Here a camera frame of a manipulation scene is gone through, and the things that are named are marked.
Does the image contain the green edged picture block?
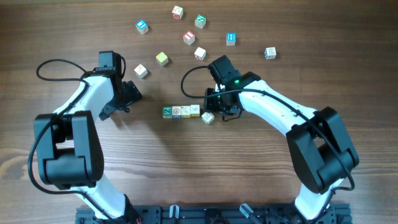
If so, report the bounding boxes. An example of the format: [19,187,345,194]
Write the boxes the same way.
[201,112,215,124]

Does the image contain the yellow sided picture block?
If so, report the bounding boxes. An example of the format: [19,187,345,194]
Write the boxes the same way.
[190,105,200,117]

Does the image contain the yellow edged picture block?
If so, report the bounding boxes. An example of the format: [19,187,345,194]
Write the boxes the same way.
[181,106,191,118]

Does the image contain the green Z letter block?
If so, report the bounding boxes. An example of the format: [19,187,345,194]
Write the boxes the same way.
[162,106,172,119]

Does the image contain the blue sided picture block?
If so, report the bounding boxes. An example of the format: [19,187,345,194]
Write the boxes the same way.
[172,106,182,118]

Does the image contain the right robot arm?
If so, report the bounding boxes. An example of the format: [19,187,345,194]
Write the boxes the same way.
[205,55,359,222]

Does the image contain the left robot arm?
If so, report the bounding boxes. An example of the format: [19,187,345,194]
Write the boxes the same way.
[27,51,142,223]

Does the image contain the plain cream wooden block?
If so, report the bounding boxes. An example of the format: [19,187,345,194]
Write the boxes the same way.
[134,64,148,79]

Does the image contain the yellow top wooden block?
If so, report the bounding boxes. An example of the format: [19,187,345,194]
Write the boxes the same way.
[156,52,169,66]

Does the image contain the red A sided block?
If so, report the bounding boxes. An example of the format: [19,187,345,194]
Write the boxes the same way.
[194,47,206,61]

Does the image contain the blue H letter block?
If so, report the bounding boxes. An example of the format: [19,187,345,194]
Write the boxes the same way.
[226,32,237,46]

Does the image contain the blue edged picture block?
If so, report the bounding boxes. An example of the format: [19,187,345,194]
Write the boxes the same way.
[264,47,277,60]

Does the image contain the blue I letter block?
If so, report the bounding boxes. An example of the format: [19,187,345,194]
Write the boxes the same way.
[136,20,149,34]

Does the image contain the red I letter block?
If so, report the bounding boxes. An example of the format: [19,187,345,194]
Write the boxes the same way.
[183,30,195,45]

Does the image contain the green N block top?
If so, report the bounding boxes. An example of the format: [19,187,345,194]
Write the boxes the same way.
[195,14,206,29]

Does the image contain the red X letter block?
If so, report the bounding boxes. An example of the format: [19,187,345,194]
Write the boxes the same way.
[172,6,183,20]

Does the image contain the right black cable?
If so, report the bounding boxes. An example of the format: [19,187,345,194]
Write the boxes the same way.
[180,65,356,223]

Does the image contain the black cable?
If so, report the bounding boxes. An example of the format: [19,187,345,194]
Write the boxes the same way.
[27,58,119,223]
[180,65,356,223]

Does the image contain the left black cable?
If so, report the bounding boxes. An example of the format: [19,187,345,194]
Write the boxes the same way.
[27,58,119,223]

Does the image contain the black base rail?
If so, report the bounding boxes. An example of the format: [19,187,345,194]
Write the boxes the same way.
[75,203,353,224]

